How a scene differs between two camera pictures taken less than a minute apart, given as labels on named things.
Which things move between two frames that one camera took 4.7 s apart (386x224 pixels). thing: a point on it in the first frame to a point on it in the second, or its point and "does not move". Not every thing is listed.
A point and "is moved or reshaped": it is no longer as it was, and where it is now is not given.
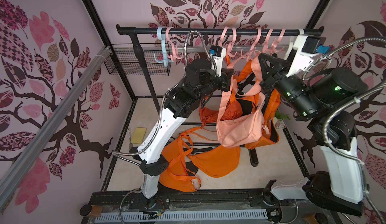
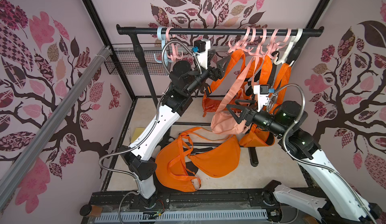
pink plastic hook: x=266 y=41 to x=272 y=47
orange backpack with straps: x=179 y=174 does not move
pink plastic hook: x=230 y=44 to x=253 y=40
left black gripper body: x=217 y=82 to x=208 y=73
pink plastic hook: x=275 y=49 to x=288 y=30
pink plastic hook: x=259 y=34 to x=259 y=52
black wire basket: x=157 y=56 does not move
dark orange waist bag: x=206 y=116 to x=212 y=103
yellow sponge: x=138 y=135 does not move
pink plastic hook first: x=175 y=54 does not move
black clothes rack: x=136 y=29 does not move
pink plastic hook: x=223 y=34 to x=232 y=48
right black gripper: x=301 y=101 to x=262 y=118
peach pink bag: x=246 y=127 is moved or reshaped
